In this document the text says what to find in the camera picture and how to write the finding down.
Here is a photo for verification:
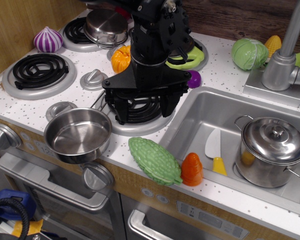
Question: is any yellow toy corn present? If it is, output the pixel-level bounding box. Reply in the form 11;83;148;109
264;35;282;58

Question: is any silver toy faucet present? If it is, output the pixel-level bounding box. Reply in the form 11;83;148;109
243;0;300;108

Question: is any silver stove knob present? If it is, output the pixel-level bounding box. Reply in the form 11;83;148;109
80;69;108;91
45;101;77;122

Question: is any black burner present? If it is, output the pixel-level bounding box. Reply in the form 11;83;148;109
2;53;77;101
59;17;128;53
94;93;174;137

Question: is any left silver oven knob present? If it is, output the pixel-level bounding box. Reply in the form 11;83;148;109
0;123;22;151

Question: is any orange toy pumpkin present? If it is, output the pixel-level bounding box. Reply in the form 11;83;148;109
110;45;131;74

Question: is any back left black burner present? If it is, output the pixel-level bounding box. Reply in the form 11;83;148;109
59;17;128;53

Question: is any blue object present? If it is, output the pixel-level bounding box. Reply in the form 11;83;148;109
0;189;37;220

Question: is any black cable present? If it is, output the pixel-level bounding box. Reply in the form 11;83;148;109
0;197;31;240

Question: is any silver front stove knob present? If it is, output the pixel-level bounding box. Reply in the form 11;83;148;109
45;101;77;122

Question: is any middle silver oven knob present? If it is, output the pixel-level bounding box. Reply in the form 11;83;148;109
81;162;114;192

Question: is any silver sink basin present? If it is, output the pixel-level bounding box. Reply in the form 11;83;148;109
159;87;300;215

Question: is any silver oven door handle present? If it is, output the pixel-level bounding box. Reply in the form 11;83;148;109
0;153;109;214

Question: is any white toy knife yellow handle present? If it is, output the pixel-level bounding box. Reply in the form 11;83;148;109
204;128;227;176

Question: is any steel pot with lid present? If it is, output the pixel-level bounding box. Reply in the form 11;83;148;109
235;117;300;188

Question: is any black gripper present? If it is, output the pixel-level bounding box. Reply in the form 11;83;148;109
102;61;192;125

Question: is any small steel saucepan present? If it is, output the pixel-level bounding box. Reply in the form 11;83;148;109
44;108;112;165

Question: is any front left black burner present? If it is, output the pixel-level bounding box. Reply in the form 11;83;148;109
2;53;77;101

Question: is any purple toy eggplant piece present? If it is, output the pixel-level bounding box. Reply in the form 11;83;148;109
187;70;202;89

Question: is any orange toy carrot piece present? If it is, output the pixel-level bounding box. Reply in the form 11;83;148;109
181;152;204;187

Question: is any purple white toy onion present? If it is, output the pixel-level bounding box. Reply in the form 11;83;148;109
33;26;64;53

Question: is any green bumpy toy squash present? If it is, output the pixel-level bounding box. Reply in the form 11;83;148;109
128;137;183;186

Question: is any lime green toy utensil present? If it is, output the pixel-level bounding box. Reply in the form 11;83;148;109
165;46;207;70

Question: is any silver oven knob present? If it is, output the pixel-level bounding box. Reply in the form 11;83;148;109
0;123;22;151
81;162;114;192

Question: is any silver dishwasher door handle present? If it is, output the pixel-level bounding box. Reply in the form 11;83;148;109
125;209;180;240

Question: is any front right black burner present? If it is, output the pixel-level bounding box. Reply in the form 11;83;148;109
94;93;174;137

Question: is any silver stove top knob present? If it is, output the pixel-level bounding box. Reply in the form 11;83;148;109
80;69;108;91

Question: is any upturned steel pot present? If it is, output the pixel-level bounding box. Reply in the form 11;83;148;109
83;9;128;47

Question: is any green toy cabbage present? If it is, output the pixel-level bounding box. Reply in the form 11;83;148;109
231;38;269;71

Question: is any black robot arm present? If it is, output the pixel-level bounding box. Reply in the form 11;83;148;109
102;0;192;125

